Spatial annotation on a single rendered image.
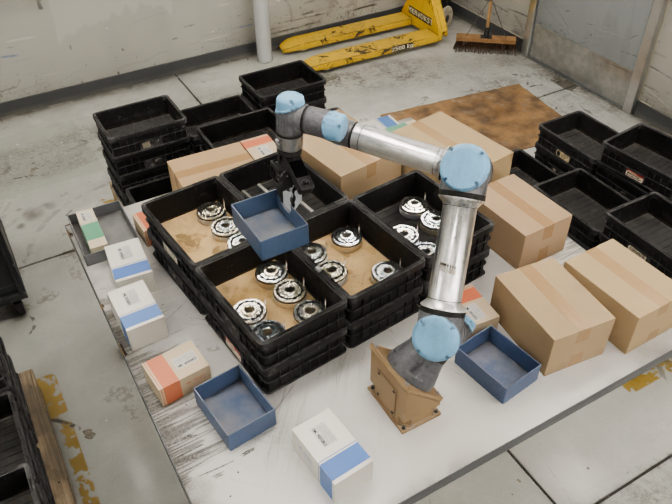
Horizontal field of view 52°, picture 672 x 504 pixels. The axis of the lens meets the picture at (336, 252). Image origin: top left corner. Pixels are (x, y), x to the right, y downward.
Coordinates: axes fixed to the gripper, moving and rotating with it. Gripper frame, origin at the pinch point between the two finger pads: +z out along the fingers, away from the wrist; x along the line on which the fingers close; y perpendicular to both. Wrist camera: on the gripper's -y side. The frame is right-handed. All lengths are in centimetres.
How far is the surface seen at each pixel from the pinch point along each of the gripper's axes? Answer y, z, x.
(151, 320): 11, 36, 42
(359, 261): -1.1, 27.1, -24.5
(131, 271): 36, 36, 41
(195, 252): 29.7, 30.3, 20.9
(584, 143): 65, 60, -204
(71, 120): 296, 113, 17
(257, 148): 76, 25, -22
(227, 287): 8.6, 30.1, 18.0
